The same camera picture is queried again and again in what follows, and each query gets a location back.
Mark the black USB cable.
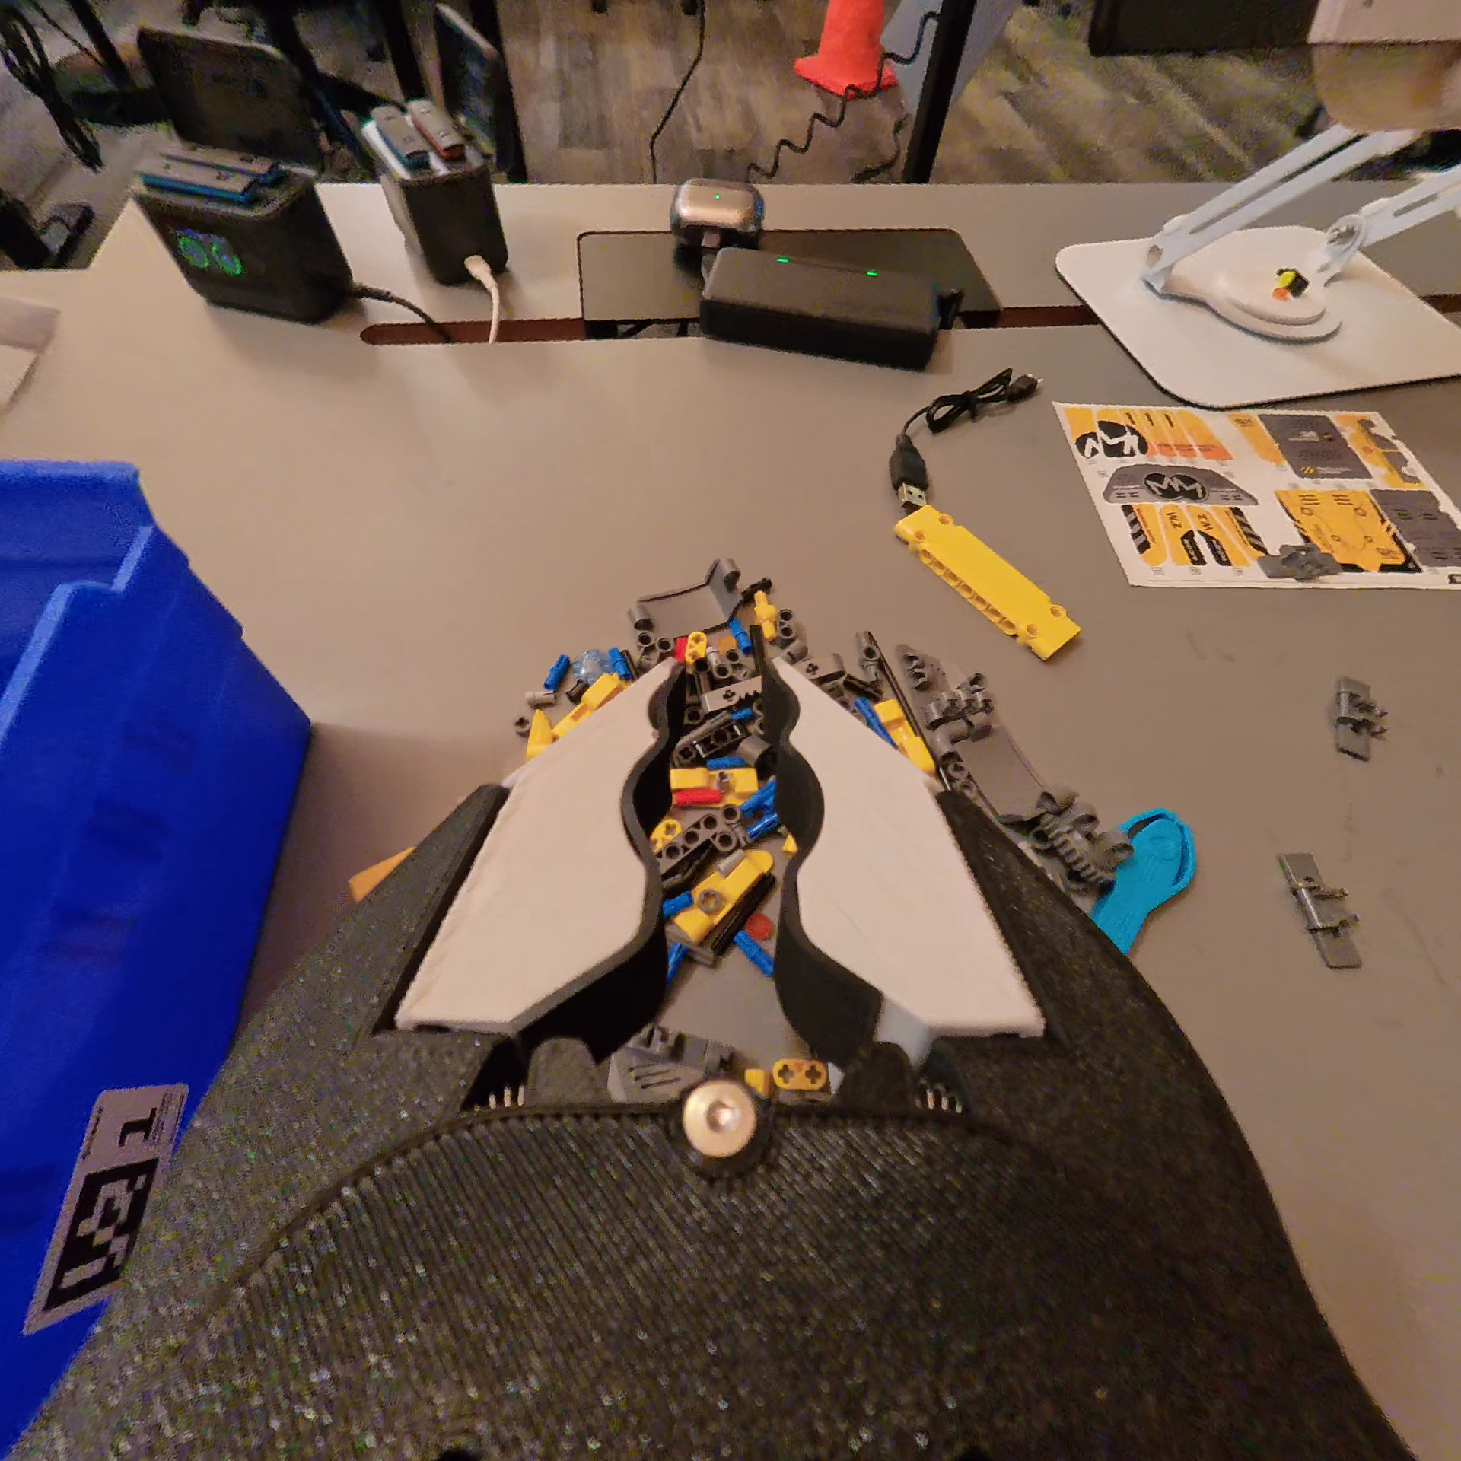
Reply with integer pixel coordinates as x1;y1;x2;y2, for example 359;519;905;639
889;367;1042;515

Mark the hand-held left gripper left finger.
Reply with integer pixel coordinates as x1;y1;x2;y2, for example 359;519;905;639
394;660;689;1063

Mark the yellow long panel brick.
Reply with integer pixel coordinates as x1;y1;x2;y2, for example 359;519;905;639
894;508;1084;665

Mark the red traffic cone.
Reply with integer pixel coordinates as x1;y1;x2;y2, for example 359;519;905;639
795;0;903;93

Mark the blue brick separator tool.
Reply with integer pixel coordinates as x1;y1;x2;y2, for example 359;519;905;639
1089;809;1201;959

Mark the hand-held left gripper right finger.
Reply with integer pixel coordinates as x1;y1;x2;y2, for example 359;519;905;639
762;656;1048;1068

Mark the yellow grey sticker sheet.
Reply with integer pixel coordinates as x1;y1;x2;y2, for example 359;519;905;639
1053;402;1461;592

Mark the black battery charger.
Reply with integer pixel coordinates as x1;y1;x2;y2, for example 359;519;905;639
129;147;355;324
364;101;510;287

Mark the black charger cable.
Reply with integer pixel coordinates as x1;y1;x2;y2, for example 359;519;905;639
348;284;458;345

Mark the pile of small toy bricks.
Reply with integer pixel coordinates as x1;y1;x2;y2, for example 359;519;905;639
519;557;1134;1103

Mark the blue plastic bin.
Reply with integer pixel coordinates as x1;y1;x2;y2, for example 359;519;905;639
0;460;312;1366

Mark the black power adapter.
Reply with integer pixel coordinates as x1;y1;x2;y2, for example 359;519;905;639
700;249;966;373

